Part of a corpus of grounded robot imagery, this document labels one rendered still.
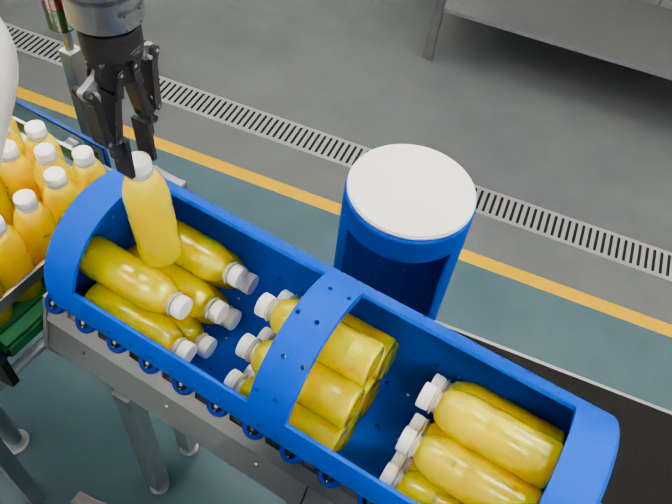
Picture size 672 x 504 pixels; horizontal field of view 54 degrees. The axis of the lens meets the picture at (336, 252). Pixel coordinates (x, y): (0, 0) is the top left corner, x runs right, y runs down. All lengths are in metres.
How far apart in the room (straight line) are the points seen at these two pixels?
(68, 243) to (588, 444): 0.81
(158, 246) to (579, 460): 0.68
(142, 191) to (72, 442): 1.38
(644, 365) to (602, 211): 0.76
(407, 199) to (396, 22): 2.57
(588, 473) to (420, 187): 0.72
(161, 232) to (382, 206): 0.50
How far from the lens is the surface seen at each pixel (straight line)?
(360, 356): 0.97
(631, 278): 2.90
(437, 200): 1.40
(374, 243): 1.35
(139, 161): 0.99
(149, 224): 1.04
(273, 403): 0.96
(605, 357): 2.62
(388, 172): 1.43
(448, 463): 0.97
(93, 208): 1.10
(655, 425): 2.38
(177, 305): 1.08
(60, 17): 1.59
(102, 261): 1.14
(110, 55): 0.84
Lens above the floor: 2.02
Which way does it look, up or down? 51 degrees down
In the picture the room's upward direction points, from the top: 8 degrees clockwise
